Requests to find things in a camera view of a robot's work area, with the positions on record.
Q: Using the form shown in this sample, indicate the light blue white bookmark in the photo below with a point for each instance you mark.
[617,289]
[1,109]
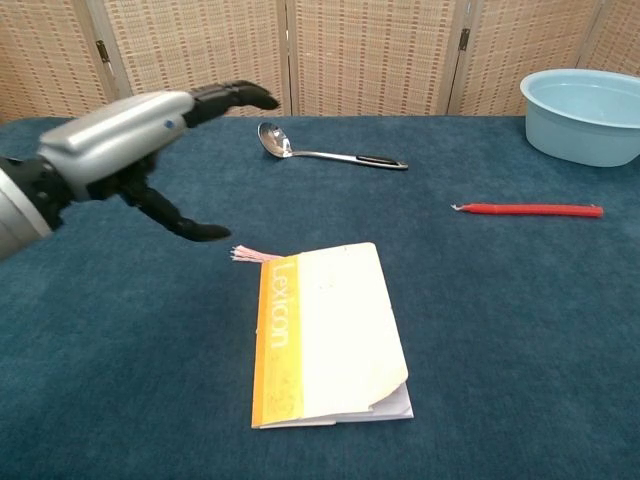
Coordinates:
[250,254]

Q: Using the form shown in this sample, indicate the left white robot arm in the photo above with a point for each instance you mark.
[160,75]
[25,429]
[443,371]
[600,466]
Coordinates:
[15,225]

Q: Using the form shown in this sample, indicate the teal table cloth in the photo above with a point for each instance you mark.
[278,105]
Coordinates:
[500,325]

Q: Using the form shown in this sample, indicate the woven bamboo folding screen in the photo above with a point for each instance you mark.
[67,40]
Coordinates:
[375,50]

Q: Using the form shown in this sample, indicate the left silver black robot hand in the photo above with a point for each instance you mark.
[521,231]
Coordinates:
[110,145]

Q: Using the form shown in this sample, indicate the red candle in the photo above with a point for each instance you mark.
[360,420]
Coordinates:
[530,209]

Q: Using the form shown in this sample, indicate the brass screen hinge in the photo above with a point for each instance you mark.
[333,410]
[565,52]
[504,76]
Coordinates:
[102,51]
[464,39]

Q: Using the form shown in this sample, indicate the light blue plastic basin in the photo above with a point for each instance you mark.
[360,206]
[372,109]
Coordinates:
[575,135]

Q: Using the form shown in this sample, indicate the white lined notebook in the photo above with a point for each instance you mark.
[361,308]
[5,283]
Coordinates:
[340,340]

